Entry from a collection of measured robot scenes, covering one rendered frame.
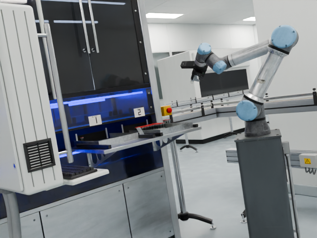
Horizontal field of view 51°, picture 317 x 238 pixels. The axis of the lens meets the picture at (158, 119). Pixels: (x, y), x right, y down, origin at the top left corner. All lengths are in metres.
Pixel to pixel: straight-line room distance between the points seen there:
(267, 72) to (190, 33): 7.53
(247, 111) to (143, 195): 0.95
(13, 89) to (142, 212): 1.32
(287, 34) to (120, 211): 1.45
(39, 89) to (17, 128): 0.18
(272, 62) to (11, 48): 1.24
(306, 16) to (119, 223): 2.24
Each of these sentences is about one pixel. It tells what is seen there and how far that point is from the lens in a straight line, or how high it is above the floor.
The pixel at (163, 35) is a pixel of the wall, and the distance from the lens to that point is 8.65.
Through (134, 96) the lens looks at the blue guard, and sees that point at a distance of 2.27.
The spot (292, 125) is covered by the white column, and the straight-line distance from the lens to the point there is 3.27.
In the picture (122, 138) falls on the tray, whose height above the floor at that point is 0.90.
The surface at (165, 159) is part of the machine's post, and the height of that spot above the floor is 0.65.
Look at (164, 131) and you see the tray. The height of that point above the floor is 0.90.
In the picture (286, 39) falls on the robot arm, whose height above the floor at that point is 1.28.
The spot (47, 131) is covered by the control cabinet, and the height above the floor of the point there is 1.03.
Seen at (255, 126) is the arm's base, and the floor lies 0.84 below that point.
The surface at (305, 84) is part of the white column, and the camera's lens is 3.16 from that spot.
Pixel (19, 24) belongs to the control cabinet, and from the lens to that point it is 1.45.
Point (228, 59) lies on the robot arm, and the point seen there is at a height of 1.26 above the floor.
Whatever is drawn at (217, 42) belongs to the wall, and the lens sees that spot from 9.99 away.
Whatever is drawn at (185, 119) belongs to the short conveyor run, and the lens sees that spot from 2.69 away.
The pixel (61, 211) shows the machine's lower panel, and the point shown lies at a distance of 2.07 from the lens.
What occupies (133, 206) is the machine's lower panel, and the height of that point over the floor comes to 0.41.
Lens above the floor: 1.10
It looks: 4 degrees down
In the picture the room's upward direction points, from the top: 9 degrees counter-clockwise
